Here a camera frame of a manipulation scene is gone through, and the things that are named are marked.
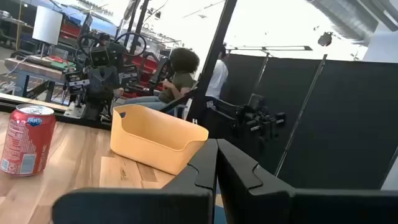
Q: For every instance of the black frame post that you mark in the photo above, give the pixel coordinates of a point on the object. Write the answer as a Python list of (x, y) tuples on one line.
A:
[(211, 71)]

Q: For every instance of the standing person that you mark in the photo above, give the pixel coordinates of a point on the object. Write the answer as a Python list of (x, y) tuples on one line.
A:
[(217, 77)]

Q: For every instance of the black frame brace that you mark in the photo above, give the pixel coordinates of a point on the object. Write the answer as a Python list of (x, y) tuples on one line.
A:
[(180, 100)]

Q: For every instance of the red tool cabinet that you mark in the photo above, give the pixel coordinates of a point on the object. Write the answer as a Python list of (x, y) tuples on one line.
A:
[(146, 67)]

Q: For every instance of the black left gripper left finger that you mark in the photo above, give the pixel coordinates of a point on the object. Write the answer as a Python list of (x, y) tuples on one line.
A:
[(140, 205)]

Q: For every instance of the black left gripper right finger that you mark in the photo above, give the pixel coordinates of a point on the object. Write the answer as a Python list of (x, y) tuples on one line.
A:
[(264, 205)]

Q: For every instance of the seated person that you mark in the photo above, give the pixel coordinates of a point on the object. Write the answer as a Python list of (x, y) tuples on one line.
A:
[(180, 84)]

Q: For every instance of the black hanging camera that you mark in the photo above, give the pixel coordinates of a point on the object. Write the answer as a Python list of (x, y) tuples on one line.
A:
[(325, 39)]

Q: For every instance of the wooden workbench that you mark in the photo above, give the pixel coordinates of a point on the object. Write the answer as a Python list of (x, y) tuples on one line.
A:
[(31, 70)]

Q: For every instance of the orange plastic bin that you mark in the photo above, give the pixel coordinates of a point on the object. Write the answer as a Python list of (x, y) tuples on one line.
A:
[(149, 146)]

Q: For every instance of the white lamp shade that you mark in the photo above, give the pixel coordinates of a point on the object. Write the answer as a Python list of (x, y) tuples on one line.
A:
[(46, 25)]

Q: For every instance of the overhead light bar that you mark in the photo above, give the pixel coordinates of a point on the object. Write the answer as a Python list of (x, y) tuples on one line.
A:
[(280, 48)]

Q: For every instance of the black background robot rig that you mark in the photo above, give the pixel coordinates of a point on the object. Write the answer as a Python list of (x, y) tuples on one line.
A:
[(102, 77)]

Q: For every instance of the thin grey pole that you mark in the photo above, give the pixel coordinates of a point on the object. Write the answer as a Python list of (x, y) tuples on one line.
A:
[(300, 115), (262, 70)]

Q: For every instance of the black partition wall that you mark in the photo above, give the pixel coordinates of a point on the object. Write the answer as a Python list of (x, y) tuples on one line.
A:
[(342, 124)]

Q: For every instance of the red Fanta soda can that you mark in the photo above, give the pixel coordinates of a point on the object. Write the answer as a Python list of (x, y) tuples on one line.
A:
[(26, 143)]

